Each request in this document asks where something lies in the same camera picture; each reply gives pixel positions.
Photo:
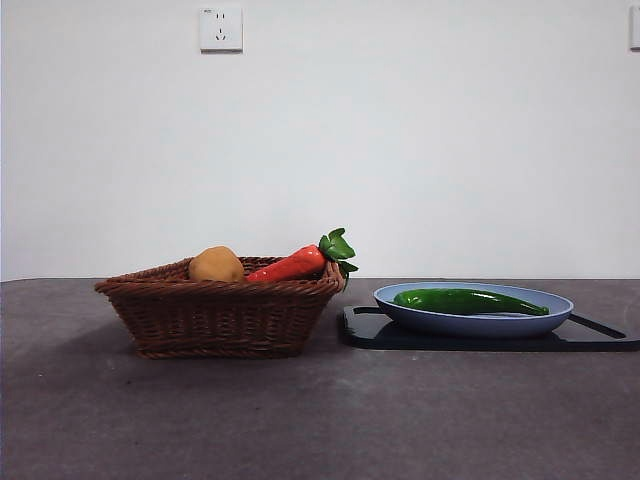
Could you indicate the green pepper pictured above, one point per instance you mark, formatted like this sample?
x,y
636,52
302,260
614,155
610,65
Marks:
x,y
450,300

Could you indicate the white wall socket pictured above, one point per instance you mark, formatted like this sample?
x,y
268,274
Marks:
x,y
221,29

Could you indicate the orange carrot with green leaves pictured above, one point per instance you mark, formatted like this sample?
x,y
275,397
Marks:
x,y
295,265

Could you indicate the blue plate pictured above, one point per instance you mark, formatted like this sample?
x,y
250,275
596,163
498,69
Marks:
x,y
475,325

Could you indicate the brown wicker basket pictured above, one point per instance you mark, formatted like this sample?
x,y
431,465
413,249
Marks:
x,y
215,320

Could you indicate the black flat board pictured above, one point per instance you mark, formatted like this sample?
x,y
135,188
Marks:
x,y
365,335

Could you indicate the white wall plate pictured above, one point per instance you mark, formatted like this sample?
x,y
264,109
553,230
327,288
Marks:
x,y
635,29

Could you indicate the tan potato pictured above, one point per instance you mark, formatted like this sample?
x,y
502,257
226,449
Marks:
x,y
216,265

